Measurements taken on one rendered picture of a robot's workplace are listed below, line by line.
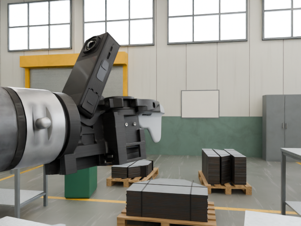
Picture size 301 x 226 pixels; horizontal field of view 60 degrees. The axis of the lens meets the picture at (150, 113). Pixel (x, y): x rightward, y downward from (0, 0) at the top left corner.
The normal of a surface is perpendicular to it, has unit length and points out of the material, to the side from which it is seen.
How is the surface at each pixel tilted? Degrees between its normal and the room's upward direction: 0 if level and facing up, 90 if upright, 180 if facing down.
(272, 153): 90
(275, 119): 90
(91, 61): 60
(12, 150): 114
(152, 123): 82
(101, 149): 82
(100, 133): 82
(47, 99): 41
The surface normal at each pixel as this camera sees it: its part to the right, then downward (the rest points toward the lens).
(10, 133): 0.80, 0.03
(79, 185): -0.01, 0.00
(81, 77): -0.54, -0.50
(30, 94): 0.52, -0.76
